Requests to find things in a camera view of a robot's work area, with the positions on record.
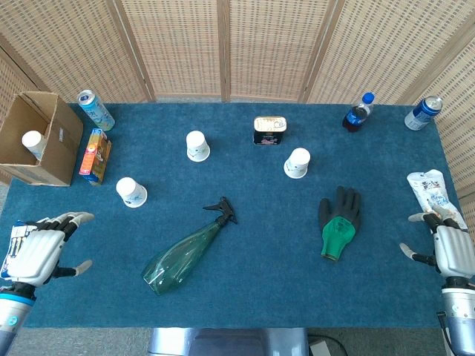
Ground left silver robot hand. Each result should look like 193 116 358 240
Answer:
2 211 96 289

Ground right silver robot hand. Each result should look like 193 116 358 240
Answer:
399 205 475 280

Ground green transparent spray bottle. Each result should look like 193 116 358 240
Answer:
140 196 238 297

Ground cola bottle blue cap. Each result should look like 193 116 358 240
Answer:
341 91 376 134

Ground white snack bag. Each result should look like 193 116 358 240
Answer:
406 168 469 231

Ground brown cardboard box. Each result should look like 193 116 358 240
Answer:
0 91 85 187

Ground white paper cup blue flower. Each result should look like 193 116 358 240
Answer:
21 130 48 161
115 177 148 208

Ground orange snack packet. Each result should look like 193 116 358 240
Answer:
79 128 112 185

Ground green black work glove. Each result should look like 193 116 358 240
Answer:
318 185 363 262

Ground blue silver drink can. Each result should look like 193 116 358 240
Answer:
404 96 444 131

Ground tall light blue drink can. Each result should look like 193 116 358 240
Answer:
76 89 116 132

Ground white paper cup green flower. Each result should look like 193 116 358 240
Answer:
186 130 211 162
283 147 311 179

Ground blue carpet table cover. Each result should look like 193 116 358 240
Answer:
0 102 475 329

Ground silver blue robot torso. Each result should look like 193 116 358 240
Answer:
148 327 309 356

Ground black luncheon meat tin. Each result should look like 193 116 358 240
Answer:
253 116 289 146

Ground bamboo folding screen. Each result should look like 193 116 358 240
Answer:
0 0 475 238

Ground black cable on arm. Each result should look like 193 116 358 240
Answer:
436 312 453 348

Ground grey box with black cable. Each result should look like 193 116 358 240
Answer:
307 334 350 356

